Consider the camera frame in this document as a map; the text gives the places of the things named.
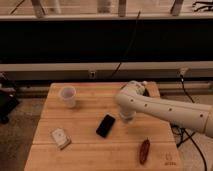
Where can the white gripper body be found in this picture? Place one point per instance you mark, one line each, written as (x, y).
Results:
(127, 115)

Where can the dark object at left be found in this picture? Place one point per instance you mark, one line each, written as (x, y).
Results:
(8, 101)

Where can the black eraser block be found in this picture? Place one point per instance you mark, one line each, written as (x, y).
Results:
(105, 126)

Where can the right wall outlet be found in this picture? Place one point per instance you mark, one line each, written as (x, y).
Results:
(182, 71)

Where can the dark red oblong object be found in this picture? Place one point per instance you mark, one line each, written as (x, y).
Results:
(144, 151)

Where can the translucent plastic cup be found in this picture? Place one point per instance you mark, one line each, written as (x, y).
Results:
(68, 96)

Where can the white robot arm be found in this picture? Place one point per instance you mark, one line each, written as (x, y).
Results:
(132, 99)

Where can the wall power outlet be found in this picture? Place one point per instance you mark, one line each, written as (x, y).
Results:
(92, 74)

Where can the white small box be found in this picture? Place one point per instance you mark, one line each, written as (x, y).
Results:
(60, 138)

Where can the green bowl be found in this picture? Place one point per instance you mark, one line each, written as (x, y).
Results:
(146, 92)

